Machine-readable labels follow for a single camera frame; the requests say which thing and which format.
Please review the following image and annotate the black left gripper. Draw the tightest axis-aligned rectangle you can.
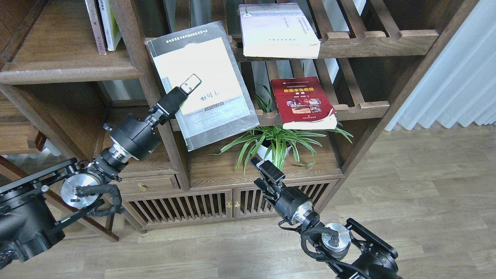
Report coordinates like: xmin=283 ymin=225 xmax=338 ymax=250
xmin=103 ymin=74 xmax=202 ymax=161

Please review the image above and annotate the black yellow-green cover book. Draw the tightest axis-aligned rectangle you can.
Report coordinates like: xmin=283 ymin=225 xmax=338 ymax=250
xmin=147 ymin=21 xmax=259 ymax=151

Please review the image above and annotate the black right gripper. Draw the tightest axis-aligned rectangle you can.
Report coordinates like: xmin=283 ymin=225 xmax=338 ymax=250
xmin=250 ymin=157 xmax=320 ymax=227

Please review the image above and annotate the white plant pot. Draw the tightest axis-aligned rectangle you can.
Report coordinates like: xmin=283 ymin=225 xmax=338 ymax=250
xmin=257 ymin=140 xmax=292 ymax=168

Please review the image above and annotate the white pleated curtain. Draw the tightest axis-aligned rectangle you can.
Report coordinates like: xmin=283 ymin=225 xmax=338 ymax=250
xmin=386 ymin=0 xmax=496 ymax=131

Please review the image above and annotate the dark wooden side furniture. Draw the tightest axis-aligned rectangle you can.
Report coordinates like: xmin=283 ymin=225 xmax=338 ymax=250
xmin=0 ymin=94 xmax=119 ymax=242

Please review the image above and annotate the white lavender cover book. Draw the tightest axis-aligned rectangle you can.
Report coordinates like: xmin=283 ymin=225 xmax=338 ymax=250
xmin=238 ymin=2 xmax=320 ymax=59

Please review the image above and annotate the green spider plant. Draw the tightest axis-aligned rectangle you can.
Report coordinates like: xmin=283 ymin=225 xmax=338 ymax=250
xmin=210 ymin=85 xmax=354 ymax=175

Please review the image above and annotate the red cover book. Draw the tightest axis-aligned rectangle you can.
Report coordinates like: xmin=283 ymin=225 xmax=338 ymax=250
xmin=270 ymin=76 xmax=337 ymax=130

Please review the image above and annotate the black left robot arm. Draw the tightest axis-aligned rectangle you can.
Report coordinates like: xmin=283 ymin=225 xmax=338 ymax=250
xmin=1 ymin=74 xmax=202 ymax=268

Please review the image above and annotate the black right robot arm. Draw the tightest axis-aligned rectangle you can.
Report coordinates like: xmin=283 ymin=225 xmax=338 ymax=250
xmin=250 ymin=157 xmax=399 ymax=279

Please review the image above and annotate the brass drawer knob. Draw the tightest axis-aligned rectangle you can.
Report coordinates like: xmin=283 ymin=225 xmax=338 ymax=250
xmin=138 ymin=183 xmax=147 ymax=192

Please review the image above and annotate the white green upright book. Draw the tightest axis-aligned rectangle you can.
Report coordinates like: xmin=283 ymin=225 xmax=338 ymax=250
xmin=98 ymin=0 xmax=122 ymax=51

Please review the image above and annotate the brown spine upright book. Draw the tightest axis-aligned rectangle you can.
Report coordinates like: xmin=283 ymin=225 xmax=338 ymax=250
xmin=85 ymin=0 xmax=107 ymax=55

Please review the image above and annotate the brown wooden bookshelf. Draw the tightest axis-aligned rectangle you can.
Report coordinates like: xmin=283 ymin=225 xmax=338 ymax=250
xmin=1 ymin=0 xmax=478 ymax=231

